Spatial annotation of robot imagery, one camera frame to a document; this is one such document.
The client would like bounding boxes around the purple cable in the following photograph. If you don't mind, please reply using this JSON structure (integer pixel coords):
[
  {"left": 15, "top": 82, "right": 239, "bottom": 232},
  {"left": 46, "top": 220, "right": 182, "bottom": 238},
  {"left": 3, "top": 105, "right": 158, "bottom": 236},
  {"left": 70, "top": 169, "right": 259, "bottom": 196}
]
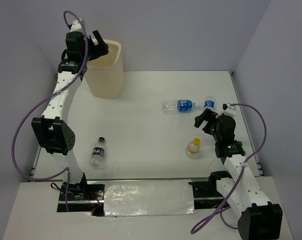
[
  {"left": 190, "top": 102, "right": 268, "bottom": 236},
  {"left": 12, "top": 10, "right": 88, "bottom": 213}
]

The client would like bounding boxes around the clear bottle black cap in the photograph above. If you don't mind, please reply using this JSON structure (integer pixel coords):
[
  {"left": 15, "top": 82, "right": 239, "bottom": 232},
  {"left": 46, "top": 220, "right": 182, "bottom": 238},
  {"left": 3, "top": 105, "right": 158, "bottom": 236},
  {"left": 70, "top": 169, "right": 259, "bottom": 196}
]
[{"left": 89, "top": 137, "right": 106, "bottom": 170}]

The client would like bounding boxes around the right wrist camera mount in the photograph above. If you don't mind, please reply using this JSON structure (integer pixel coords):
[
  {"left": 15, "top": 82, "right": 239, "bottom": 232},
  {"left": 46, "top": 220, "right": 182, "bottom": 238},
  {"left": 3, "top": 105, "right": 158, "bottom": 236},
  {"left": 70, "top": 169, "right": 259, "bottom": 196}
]
[{"left": 216, "top": 103, "right": 236, "bottom": 118}]

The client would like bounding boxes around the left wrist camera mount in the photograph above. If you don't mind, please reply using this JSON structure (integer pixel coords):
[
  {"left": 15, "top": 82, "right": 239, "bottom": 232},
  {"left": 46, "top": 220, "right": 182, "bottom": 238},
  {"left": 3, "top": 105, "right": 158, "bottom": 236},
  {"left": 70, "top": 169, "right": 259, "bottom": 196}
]
[{"left": 69, "top": 19, "right": 85, "bottom": 34}]

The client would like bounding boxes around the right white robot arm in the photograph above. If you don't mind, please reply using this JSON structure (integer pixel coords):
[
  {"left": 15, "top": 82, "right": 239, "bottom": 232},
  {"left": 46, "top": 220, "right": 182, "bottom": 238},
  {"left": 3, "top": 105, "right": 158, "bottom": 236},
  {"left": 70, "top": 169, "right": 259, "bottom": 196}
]
[{"left": 194, "top": 106, "right": 283, "bottom": 240}]

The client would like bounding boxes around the silver reflective sheet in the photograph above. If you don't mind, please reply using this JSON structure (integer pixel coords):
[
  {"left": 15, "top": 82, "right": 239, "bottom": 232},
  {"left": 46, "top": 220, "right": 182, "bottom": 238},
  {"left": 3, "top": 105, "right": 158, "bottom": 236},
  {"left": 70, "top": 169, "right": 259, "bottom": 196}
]
[{"left": 104, "top": 179, "right": 195, "bottom": 217}]

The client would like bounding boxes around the clear bottle yellow cap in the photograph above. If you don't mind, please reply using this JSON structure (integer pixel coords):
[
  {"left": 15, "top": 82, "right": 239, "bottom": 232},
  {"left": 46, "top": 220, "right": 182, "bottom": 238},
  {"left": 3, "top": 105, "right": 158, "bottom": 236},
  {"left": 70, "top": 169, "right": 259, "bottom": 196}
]
[{"left": 185, "top": 137, "right": 201, "bottom": 159}]

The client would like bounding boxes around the green plastic bottle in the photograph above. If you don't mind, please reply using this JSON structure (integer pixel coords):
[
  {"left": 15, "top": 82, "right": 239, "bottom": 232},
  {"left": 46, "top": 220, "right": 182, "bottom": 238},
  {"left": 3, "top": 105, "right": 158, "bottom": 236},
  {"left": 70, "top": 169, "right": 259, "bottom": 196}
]
[{"left": 238, "top": 141, "right": 246, "bottom": 155}]

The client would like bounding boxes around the beige plastic bin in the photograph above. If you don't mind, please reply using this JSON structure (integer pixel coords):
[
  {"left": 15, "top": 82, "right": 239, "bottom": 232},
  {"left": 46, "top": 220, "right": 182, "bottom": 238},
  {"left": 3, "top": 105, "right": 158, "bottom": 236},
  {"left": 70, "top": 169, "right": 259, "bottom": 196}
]
[{"left": 84, "top": 40, "right": 124, "bottom": 99}]

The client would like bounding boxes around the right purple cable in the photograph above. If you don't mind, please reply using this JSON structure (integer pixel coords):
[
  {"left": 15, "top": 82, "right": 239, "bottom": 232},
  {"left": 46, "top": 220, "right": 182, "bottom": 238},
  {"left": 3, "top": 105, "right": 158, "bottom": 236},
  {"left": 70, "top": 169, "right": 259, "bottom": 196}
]
[{"left": 190, "top": 102, "right": 268, "bottom": 236}]

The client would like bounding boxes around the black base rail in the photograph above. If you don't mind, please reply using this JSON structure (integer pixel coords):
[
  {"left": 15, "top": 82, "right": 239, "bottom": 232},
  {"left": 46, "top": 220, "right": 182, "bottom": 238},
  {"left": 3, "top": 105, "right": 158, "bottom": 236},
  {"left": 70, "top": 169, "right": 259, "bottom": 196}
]
[{"left": 52, "top": 178, "right": 224, "bottom": 217}]

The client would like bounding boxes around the small bottle blue cap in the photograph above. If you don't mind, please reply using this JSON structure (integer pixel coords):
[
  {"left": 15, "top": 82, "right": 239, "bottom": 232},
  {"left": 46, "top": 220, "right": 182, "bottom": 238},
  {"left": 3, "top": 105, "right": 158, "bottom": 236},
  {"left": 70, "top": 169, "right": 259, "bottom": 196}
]
[{"left": 203, "top": 95, "right": 216, "bottom": 111}]

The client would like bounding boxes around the clear bottle large blue label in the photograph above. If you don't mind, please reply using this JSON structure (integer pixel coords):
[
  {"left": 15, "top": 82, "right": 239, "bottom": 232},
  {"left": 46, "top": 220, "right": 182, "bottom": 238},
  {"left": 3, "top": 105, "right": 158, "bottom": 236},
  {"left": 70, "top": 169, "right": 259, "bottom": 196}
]
[{"left": 161, "top": 99, "right": 200, "bottom": 114}]

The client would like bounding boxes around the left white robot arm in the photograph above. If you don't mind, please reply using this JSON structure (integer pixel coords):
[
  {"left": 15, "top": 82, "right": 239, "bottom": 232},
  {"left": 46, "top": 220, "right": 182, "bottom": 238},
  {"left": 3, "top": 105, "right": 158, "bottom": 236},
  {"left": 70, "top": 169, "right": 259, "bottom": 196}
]
[{"left": 31, "top": 30, "right": 109, "bottom": 200}]

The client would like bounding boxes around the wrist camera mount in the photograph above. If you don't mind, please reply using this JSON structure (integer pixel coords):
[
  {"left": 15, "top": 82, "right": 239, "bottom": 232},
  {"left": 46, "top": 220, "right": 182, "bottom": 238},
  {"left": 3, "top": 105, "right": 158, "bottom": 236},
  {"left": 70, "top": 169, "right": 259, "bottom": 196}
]
[
  {"left": 69, "top": 19, "right": 85, "bottom": 34},
  {"left": 216, "top": 103, "right": 236, "bottom": 118}
]

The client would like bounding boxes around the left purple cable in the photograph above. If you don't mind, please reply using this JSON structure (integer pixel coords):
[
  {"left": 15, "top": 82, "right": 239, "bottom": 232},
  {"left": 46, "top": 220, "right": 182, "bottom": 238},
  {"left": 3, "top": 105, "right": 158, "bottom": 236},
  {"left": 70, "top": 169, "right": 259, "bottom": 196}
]
[{"left": 12, "top": 10, "right": 88, "bottom": 213}]

